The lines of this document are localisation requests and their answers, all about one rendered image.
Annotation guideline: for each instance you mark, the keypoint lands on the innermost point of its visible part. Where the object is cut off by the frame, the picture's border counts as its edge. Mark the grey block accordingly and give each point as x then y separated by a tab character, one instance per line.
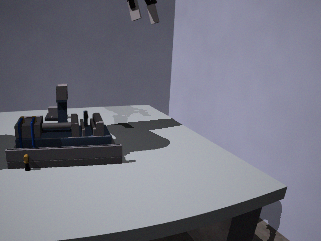
52	111

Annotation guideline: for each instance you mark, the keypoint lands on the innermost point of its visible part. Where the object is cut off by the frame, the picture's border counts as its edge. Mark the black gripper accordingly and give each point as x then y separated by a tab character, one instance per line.
135	10

